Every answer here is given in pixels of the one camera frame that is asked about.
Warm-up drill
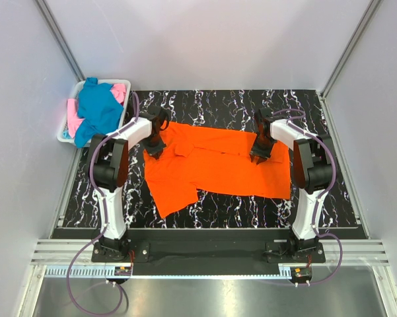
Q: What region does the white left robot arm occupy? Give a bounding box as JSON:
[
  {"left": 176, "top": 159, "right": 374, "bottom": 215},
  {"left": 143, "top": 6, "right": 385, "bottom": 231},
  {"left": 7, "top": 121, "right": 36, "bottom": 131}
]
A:
[{"left": 87, "top": 106, "right": 170, "bottom": 262}]

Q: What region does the orange t shirt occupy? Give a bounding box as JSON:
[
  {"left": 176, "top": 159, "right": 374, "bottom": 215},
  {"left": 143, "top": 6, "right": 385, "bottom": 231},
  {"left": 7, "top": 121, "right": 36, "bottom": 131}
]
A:
[{"left": 143, "top": 122, "right": 291, "bottom": 217}]

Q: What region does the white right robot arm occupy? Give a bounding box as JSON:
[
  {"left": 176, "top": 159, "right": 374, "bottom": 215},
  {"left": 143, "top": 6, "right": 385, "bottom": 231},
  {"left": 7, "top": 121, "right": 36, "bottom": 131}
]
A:
[{"left": 250, "top": 108, "right": 337, "bottom": 263}]

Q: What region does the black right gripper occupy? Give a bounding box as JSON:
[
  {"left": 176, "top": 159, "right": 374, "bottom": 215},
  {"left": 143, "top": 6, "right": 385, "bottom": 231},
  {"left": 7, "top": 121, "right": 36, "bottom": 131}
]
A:
[{"left": 249, "top": 132, "right": 275, "bottom": 164}]

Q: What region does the blue t shirt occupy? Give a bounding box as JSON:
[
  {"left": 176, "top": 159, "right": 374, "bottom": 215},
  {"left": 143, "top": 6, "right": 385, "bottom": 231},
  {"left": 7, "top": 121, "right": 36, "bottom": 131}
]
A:
[{"left": 74, "top": 77, "right": 124, "bottom": 148}]

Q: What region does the light blue garment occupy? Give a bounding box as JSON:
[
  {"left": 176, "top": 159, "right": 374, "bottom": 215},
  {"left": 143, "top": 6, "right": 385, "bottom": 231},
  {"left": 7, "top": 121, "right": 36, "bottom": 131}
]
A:
[{"left": 62, "top": 130, "right": 71, "bottom": 139}]

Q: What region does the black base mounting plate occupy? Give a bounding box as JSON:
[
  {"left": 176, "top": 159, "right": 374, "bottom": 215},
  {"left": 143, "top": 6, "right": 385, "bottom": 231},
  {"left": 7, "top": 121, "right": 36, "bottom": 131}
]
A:
[{"left": 92, "top": 229, "right": 326, "bottom": 278}]

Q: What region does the pink t shirt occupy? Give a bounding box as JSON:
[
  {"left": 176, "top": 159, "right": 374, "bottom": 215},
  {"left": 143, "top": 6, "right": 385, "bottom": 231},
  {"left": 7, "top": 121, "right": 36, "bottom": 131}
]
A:
[{"left": 66, "top": 83, "right": 127, "bottom": 139}]

